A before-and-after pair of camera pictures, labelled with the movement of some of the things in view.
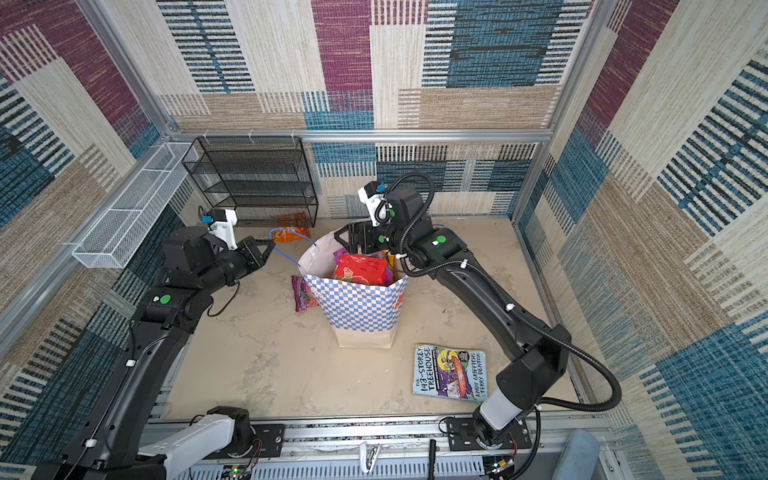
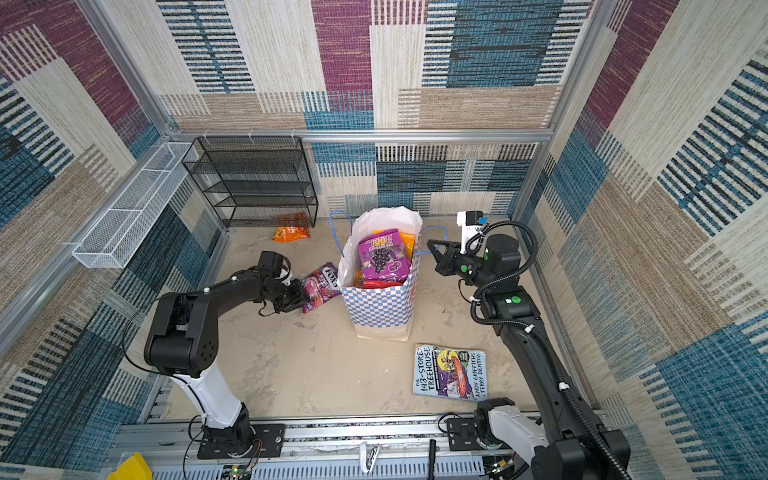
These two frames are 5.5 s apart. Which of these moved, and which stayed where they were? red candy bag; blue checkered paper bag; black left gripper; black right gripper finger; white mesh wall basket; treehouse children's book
Moved: black right gripper finger; blue checkered paper bag; black left gripper; red candy bag
Stayed: white mesh wall basket; treehouse children's book
